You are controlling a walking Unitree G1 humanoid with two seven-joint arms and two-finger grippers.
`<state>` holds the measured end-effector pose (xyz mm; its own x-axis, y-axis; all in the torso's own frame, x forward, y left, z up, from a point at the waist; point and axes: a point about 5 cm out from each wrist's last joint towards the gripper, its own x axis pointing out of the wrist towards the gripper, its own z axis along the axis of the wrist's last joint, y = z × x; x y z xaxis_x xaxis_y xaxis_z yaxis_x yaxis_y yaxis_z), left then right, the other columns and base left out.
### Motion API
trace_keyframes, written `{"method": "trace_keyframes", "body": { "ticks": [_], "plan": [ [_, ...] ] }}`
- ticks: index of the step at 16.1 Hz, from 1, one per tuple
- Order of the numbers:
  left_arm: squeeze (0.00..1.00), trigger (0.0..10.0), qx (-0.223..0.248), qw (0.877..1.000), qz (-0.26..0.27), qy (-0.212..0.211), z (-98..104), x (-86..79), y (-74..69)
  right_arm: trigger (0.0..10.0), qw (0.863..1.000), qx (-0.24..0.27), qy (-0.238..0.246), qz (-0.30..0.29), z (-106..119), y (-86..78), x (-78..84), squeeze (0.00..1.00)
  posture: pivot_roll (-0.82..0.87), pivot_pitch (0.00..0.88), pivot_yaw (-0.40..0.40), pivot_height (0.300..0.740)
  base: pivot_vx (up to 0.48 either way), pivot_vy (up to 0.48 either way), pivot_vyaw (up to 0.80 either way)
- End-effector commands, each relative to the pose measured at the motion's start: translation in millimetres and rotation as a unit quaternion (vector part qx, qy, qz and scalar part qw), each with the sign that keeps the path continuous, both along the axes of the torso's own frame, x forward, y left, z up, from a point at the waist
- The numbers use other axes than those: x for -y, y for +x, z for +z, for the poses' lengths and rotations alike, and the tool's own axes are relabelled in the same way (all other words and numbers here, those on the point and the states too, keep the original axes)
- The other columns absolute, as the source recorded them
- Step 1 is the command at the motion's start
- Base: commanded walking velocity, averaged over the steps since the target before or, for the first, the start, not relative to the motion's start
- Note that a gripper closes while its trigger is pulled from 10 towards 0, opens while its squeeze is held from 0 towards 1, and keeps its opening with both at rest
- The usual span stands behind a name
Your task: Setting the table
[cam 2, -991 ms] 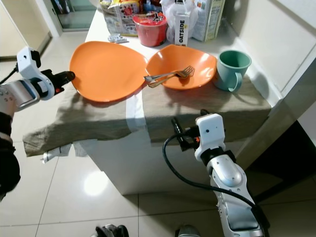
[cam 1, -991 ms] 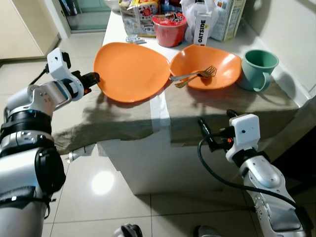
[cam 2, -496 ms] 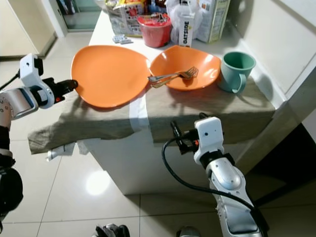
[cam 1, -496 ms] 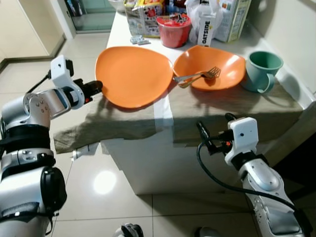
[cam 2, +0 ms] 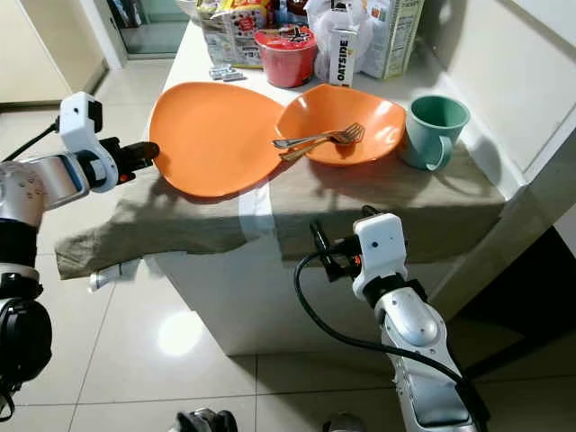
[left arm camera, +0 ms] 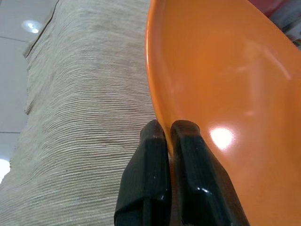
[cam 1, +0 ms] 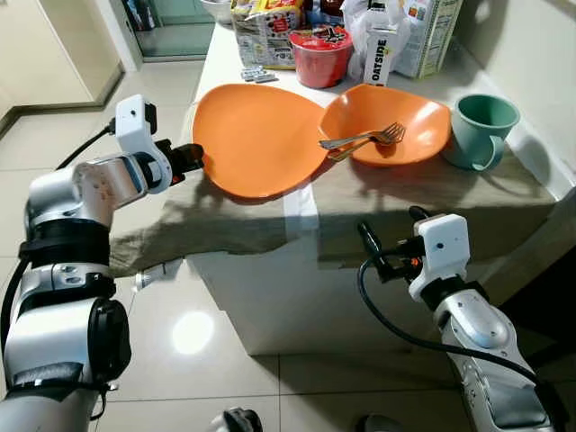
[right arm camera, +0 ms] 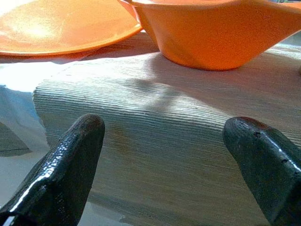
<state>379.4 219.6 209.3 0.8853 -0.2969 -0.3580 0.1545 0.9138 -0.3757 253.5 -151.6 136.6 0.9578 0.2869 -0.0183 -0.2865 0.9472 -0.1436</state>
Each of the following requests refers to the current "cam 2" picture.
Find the yellow red noodle packet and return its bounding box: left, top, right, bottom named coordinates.
left=196, top=0, right=271, bottom=17

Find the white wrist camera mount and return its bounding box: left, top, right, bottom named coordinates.
left=59, top=92, right=114, bottom=195
left=351, top=213, right=406, bottom=300

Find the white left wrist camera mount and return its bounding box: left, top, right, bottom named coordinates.
left=59, top=92, right=114, bottom=195

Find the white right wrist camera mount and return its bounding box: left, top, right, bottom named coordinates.
left=351, top=213, right=406, bottom=300

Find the white counter cabinet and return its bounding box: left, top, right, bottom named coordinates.
left=144, top=18, right=527, bottom=356

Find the red instant noodle cup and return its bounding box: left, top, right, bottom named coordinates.
left=254, top=25, right=318, bottom=89

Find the large pale cereal box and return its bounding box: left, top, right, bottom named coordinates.
left=360, top=0, right=426, bottom=80

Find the white oat milk carton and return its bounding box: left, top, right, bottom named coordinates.
left=328, top=27, right=361, bottom=88

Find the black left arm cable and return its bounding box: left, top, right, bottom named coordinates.
left=0, top=121, right=64, bottom=165

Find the green ceramic mug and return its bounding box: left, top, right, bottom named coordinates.
left=399, top=94, right=472, bottom=172

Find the orange deep plate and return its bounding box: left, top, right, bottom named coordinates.
left=276, top=84, right=407, bottom=167

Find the white plastic bag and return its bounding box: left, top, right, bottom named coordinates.
left=304, top=0, right=374, bottom=77

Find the beige counter cabinet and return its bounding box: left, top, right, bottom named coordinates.
left=0, top=0, right=109, bottom=104

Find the silver metal fork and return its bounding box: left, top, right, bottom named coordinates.
left=281, top=133, right=361, bottom=164
left=273, top=124, right=366, bottom=150

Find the glass sliding door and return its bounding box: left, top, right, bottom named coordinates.
left=112, top=0, right=181, bottom=55

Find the grey beige table cloth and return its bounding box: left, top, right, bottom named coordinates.
left=54, top=144, right=507, bottom=280

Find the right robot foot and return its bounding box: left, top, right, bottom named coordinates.
left=324, top=412, right=365, bottom=432

